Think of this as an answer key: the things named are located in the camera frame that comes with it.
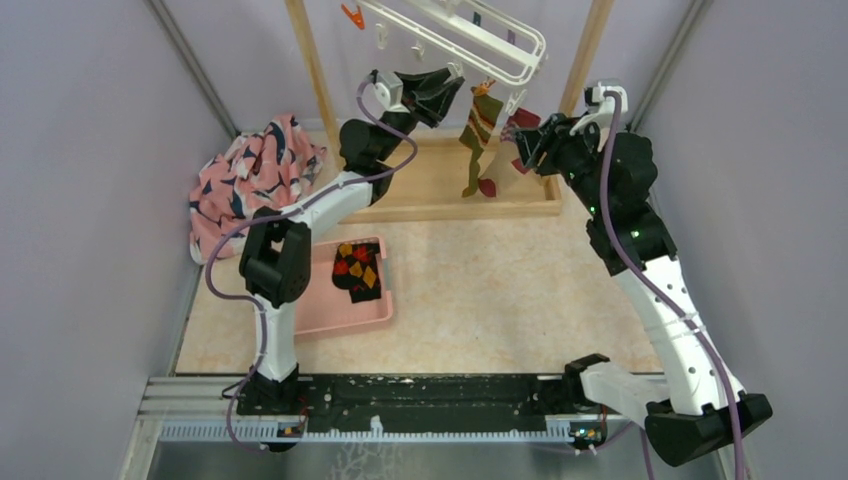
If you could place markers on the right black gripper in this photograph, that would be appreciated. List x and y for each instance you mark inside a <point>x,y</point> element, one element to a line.
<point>551,138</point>

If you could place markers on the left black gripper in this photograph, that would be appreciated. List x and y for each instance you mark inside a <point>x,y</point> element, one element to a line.
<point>430,91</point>

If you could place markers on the orange clothes clip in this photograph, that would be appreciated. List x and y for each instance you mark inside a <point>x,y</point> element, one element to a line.
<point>486,86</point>
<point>355,14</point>

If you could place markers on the beige purple sock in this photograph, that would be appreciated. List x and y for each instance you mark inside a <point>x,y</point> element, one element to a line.
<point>506,171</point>

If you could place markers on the green striped sock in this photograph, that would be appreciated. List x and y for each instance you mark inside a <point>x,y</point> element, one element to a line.
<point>481,122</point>

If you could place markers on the white plastic clip hanger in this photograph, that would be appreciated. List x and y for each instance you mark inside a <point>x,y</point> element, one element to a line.
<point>473,34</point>

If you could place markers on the white clothes clip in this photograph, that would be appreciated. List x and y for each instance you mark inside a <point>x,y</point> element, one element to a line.
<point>514,101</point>

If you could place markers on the wooden hanger stand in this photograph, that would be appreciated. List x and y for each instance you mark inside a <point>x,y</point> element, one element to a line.
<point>429,188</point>

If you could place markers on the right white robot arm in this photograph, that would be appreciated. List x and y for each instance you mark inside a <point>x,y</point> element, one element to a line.
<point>701,407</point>

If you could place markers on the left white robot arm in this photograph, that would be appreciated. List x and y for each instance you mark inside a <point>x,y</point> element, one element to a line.
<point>277,256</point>

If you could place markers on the pink patterned cloth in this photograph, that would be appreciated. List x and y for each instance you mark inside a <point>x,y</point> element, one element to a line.
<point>271,168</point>

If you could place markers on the argyle patterned sock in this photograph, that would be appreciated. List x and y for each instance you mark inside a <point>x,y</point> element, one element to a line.
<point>355,270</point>

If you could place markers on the pink plastic basket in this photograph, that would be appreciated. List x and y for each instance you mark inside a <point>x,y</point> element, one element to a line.
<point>326,310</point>

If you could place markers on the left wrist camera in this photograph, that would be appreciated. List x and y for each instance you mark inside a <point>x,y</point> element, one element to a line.
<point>388,89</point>

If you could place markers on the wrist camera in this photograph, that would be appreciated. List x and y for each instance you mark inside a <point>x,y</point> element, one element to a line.
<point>388,89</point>
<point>603,102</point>

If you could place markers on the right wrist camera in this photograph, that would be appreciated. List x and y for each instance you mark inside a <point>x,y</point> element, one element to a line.
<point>603,102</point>

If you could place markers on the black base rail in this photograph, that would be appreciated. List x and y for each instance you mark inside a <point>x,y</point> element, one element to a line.
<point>380,409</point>

